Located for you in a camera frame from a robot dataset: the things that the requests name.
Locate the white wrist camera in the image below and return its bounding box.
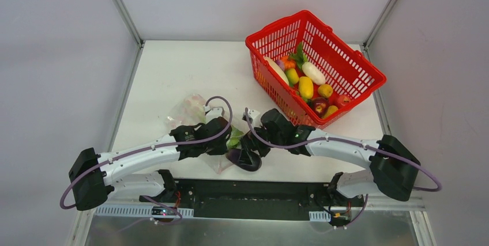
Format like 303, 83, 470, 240
205, 106, 225, 122
242, 108, 261, 124

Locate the clear pink-dotted zip bag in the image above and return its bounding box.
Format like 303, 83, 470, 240
163, 93, 246, 175

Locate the dark purple eggplant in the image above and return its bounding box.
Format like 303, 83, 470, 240
225, 149, 262, 172

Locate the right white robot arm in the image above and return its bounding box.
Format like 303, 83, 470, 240
243, 109, 420, 206

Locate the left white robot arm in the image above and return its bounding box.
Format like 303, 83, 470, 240
60, 116, 232, 211

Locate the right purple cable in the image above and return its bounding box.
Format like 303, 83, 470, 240
244, 107, 443, 193

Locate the purple cable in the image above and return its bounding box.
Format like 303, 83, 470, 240
244, 107, 443, 193
59, 96, 234, 211

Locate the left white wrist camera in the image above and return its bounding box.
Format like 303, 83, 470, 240
205, 106, 225, 122

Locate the small white radish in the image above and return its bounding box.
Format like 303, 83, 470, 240
302, 62, 326, 86

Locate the red plastic basket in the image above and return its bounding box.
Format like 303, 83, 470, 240
245, 10, 387, 128

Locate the yellow squash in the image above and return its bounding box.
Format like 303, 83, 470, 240
298, 76, 314, 100

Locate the orange pumpkin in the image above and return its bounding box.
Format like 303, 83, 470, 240
280, 55, 296, 71

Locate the dark red apple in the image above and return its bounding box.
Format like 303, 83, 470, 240
309, 97, 330, 118

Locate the yellow lemon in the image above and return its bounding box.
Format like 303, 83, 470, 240
317, 84, 334, 99

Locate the red tomato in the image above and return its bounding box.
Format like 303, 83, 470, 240
334, 94, 352, 109

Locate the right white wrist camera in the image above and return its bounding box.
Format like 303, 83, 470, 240
242, 108, 261, 124

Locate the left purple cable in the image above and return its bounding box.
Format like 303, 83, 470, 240
59, 96, 234, 211

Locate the long white radish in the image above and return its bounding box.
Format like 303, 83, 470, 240
264, 56, 289, 86

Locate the green napa cabbage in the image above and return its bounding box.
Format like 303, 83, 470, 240
226, 126, 244, 149

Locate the yellow mango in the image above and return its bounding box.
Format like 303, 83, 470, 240
322, 105, 338, 119

